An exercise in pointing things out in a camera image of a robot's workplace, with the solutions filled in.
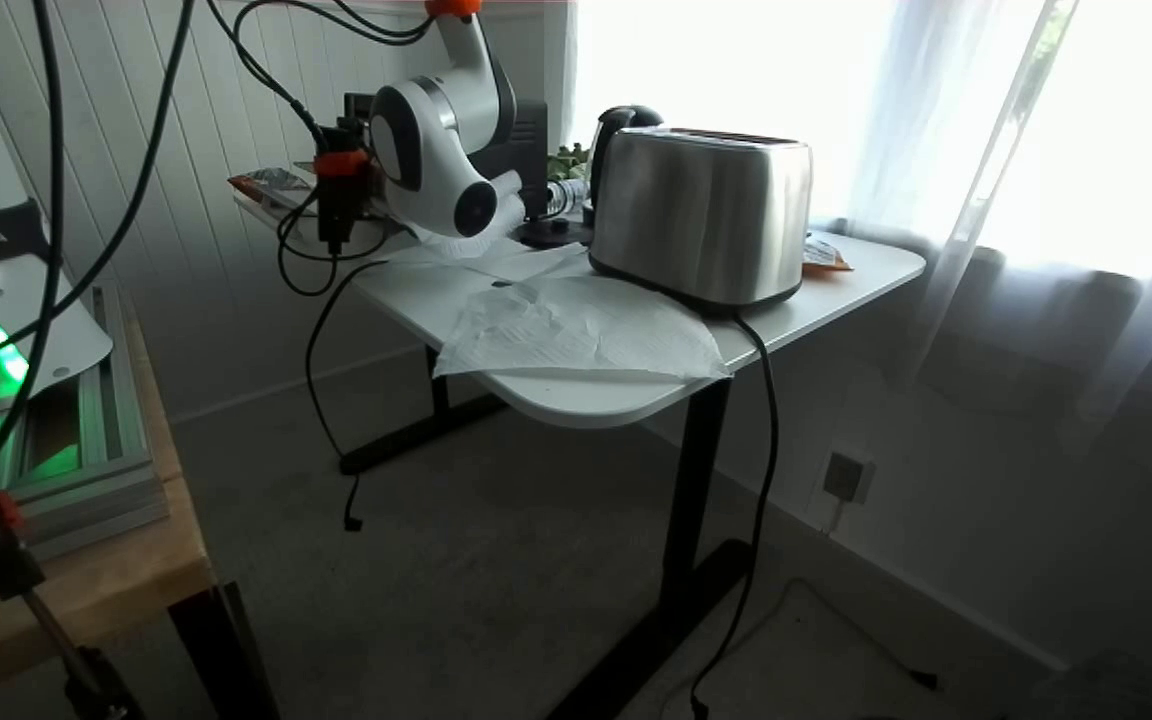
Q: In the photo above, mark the aluminium mounting frame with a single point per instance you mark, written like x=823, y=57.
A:
x=80, y=455

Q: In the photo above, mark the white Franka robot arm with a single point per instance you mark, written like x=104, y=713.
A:
x=436, y=160

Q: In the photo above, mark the wall socket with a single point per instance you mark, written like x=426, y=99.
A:
x=846, y=476

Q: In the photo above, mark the white sheer curtain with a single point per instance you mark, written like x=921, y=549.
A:
x=1081, y=174

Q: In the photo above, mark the silver toaster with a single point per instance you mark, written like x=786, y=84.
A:
x=701, y=215

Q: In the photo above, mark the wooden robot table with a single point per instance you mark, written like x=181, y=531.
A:
x=98, y=584

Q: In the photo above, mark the small dark object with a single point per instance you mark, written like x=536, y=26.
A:
x=555, y=234

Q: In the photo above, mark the black kettle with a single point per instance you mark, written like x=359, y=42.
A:
x=622, y=121

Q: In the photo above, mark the white crumpled cloth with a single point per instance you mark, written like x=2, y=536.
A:
x=579, y=333

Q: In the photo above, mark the orange snack packet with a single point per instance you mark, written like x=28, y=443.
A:
x=826, y=256

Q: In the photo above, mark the white desk black legs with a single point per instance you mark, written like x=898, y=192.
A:
x=601, y=403

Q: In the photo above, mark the white paper sheet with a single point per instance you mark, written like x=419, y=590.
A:
x=470, y=264

